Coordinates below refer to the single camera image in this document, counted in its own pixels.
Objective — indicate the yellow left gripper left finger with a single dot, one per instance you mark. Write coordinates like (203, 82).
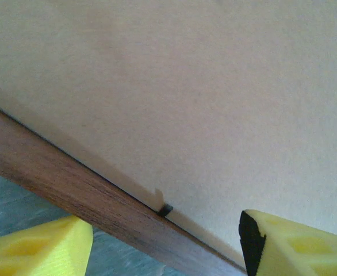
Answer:
(36, 253)

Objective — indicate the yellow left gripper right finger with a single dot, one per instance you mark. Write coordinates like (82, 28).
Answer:
(300, 253)

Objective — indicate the brown fibreboard backing board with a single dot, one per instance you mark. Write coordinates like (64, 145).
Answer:
(185, 100)

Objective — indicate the black frame retaining tab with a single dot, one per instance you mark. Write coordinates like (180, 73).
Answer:
(165, 210)

